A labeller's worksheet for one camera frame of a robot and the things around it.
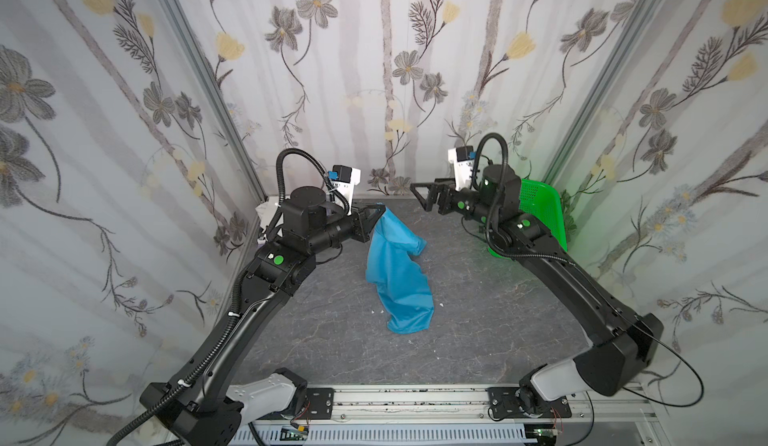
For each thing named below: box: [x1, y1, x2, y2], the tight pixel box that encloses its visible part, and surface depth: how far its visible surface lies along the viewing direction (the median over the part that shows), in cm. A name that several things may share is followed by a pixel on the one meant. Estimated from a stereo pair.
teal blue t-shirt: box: [365, 203, 435, 334], surface depth 79 cm
